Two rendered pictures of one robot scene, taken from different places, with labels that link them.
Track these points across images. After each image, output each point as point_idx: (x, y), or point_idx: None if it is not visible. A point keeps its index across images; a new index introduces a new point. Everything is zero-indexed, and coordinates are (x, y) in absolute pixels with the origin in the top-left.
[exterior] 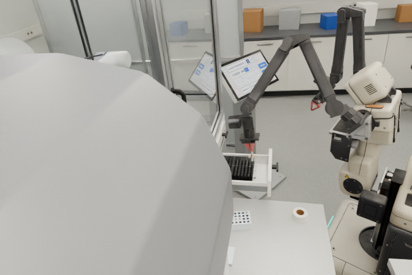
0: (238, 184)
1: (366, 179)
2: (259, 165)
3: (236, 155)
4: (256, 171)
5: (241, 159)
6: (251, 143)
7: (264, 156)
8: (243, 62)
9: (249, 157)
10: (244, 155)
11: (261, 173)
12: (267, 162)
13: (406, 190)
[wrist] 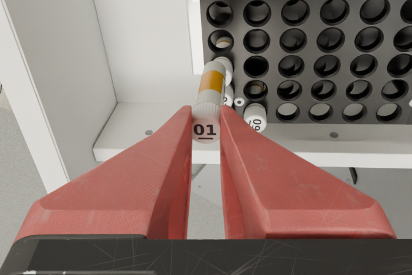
0: None
1: None
2: (182, 81)
3: (376, 148)
4: None
5: (333, 78)
6: (138, 231)
7: (127, 144)
8: None
9: (255, 107)
10: (300, 149)
11: None
12: (121, 109)
13: None
